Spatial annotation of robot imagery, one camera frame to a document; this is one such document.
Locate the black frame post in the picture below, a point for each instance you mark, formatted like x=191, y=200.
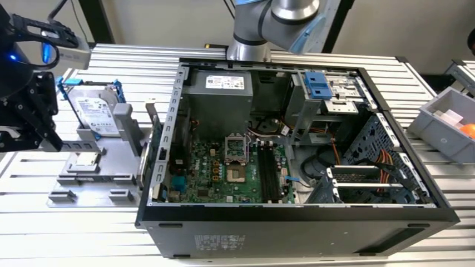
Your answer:
x=339, y=22
x=97, y=25

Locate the black camera bracket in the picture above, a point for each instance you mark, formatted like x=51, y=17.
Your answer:
x=64, y=36

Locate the green motherboard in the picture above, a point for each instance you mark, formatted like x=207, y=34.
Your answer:
x=240, y=192

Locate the small aluminium slat table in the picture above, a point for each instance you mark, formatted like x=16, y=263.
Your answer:
x=462, y=72

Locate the graphics card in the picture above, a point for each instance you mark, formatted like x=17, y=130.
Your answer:
x=157, y=130

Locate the grey parts rack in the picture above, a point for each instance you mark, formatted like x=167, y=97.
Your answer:
x=111, y=167

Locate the hard disk in blue carrier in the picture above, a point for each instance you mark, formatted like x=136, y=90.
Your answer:
x=92, y=111

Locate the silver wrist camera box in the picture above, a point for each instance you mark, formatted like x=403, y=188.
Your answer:
x=76, y=57

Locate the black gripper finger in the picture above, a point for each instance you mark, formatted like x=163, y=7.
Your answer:
x=43, y=94
x=21, y=142

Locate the CPU socket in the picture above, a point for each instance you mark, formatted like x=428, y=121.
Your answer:
x=237, y=173

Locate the small yellow black connector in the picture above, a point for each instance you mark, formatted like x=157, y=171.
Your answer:
x=209, y=46

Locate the blue drive latch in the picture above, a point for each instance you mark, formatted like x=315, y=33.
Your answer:
x=315, y=83

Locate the grey power supply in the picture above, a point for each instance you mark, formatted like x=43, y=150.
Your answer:
x=219, y=111

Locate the grey plastic bin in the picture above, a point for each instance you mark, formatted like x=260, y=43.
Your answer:
x=442, y=139

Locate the white box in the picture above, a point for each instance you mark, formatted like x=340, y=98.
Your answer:
x=451, y=116

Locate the round black speaker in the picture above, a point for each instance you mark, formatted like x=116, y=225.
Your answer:
x=268, y=126

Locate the metal disk bay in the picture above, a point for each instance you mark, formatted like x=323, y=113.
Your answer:
x=319, y=189

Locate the silver optical drive cage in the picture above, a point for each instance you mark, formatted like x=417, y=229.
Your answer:
x=304, y=116

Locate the seated person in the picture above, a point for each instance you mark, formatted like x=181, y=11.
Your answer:
x=470, y=44

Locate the silver CPU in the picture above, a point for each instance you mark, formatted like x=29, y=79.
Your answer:
x=87, y=160

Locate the orange ball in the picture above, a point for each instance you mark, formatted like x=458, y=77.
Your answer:
x=468, y=130

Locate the black PC case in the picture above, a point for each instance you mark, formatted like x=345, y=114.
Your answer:
x=296, y=236

